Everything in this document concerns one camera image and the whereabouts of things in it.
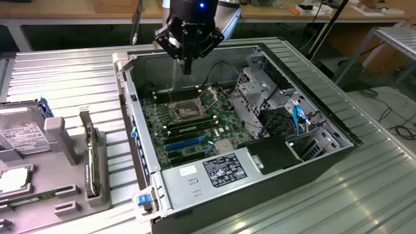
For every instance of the long black expansion slot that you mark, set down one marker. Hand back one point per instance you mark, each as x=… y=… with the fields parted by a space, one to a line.
x=181 y=141

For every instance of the silver perforated drive cage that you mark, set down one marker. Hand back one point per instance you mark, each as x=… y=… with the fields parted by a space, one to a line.
x=249 y=102

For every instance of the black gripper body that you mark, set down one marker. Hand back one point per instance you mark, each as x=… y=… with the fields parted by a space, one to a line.
x=190 y=14

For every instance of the large cardboard box under desk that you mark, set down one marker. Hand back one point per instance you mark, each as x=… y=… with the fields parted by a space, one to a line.
x=386 y=56

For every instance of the graphics card with black fan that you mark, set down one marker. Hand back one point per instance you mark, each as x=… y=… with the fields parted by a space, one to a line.
x=92 y=151

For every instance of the silver CPU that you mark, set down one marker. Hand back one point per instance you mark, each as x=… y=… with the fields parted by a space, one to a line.
x=12 y=179

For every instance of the orange and white box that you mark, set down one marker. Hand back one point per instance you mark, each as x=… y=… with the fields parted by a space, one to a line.
x=294 y=10

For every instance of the white flat box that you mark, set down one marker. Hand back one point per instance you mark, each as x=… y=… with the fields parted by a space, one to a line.
x=366 y=11

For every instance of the silver chipset heat sink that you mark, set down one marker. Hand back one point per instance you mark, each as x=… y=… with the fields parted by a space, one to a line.
x=224 y=145

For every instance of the green motherboard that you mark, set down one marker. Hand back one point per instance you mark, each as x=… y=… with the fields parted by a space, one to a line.
x=224 y=117

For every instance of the grey parts rack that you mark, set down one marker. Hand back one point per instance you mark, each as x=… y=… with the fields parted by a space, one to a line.
x=48 y=180

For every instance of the silver power supply with label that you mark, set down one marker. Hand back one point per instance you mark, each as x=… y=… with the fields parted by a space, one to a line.
x=181 y=190

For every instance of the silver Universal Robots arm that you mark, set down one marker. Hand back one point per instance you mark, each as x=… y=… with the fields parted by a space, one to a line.
x=226 y=14

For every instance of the metal socket cover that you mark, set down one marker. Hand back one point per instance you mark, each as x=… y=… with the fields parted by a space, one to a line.
x=209 y=97

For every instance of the blue card retention clip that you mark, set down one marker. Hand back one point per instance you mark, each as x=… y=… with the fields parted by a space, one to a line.
x=132 y=126

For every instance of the open black PC case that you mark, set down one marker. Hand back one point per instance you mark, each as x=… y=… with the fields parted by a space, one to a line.
x=324 y=102

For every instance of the thin metal locking lever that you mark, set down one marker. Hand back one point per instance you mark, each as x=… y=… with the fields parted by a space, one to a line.
x=169 y=97

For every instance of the hard disk with blue carrier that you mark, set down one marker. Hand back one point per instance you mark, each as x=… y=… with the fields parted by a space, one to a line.
x=18 y=131

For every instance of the black RAM slot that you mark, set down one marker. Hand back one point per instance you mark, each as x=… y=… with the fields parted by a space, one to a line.
x=178 y=99
x=174 y=90
x=177 y=96
x=176 y=93

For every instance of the short black expansion slot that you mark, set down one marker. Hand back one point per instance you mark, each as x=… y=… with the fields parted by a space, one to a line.
x=181 y=155
x=189 y=161

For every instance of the black plastic shroud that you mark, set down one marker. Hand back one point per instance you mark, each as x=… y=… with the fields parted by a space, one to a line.
x=272 y=153

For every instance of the green installed RAM stick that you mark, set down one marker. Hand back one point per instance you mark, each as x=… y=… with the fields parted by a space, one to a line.
x=190 y=127

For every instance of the blue expansion slot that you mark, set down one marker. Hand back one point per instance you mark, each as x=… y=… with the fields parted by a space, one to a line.
x=186 y=145

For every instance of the metal slat side table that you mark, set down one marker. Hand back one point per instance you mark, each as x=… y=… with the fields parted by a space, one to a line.
x=393 y=36

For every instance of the CPU socket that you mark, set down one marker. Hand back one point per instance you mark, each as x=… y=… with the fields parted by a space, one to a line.
x=188 y=111

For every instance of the black and white box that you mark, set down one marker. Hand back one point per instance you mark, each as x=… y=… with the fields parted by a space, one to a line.
x=316 y=9

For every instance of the black slanted pole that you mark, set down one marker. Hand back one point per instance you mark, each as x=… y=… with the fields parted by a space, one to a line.
x=328 y=24

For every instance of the blue case corner latch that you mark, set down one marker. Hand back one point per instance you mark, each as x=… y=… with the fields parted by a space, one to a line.
x=144 y=200

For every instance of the blue slot cover tab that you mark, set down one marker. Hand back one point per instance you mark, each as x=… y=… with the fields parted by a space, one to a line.
x=146 y=170
x=141 y=154
x=137 y=143

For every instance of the silver disk bay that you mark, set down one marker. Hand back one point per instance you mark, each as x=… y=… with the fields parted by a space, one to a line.
x=318 y=143

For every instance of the wooden desk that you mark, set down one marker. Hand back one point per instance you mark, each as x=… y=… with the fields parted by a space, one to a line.
x=64 y=11

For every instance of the black box on floor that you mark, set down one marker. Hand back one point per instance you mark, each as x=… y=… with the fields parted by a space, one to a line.
x=341 y=73

